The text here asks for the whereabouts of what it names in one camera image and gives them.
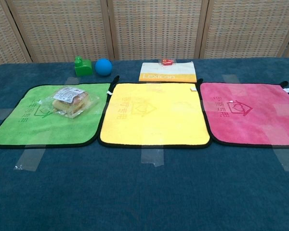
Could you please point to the green plastic toy block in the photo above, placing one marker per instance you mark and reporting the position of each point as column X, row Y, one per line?
column 82, row 68

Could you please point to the pink microfibre cloth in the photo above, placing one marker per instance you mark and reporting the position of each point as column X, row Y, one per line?
column 250, row 118

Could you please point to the yellow microfibre cloth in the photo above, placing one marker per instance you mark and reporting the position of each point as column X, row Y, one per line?
column 156, row 120

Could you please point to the blue ball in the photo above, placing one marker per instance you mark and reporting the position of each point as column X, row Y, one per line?
column 103, row 67

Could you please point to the dark blue table cloth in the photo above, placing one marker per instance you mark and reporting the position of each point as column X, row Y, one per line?
column 144, row 187

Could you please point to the bread in transparent package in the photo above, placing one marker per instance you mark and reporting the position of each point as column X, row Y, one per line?
column 71, row 102

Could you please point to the green microfibre cloth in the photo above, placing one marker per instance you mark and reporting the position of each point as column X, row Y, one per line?
column 26, row 125

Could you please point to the small red object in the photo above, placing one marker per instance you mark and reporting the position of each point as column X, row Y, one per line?
column 167, row 62

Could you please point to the white orange Lexicon book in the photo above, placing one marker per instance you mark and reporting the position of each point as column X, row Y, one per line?
column 168, row 71

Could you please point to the woven folding screen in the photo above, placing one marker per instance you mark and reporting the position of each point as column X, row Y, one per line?
column 144, row 29

